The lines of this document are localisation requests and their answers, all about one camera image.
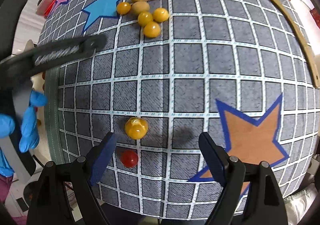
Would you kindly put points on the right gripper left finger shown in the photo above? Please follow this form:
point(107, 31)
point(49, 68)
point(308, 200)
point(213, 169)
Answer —
point(100, 156)

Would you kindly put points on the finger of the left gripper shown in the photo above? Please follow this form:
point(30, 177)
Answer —
point(59, 52)

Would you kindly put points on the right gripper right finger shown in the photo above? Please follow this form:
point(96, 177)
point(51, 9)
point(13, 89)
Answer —
point(215, 157)

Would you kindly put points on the blue gloved left hand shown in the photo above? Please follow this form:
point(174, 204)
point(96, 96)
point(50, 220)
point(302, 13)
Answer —
point(30, 136)

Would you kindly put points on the dark tomato front edge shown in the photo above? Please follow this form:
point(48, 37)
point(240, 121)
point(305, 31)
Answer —
point(129, 158)

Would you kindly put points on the yellow tomato near front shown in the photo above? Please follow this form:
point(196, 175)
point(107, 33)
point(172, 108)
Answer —
point(136, 128)

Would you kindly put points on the red lidded plastic container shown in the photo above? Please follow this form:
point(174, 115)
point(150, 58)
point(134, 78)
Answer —
point(44, 7)

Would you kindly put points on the yellow tomato beside star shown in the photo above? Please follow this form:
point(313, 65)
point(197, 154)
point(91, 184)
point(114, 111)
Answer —
point(123, 8)

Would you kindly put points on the yellow tomato cluster centre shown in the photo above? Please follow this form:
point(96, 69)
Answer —
point(144, 18)

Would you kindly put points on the yellow tomato cluster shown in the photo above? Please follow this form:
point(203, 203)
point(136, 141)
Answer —
point(152, 29)
point(144, 18)
point(160, 15)

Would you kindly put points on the yellow tomato cluster lower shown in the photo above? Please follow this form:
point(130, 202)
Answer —
point(152, 29)

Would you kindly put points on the grey grid star tablecloth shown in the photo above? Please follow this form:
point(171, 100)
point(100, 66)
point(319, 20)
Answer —
point(232, 68)

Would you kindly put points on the yellow tomato cluster right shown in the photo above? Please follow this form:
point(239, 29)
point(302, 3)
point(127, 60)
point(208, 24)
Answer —
point(160, 15)

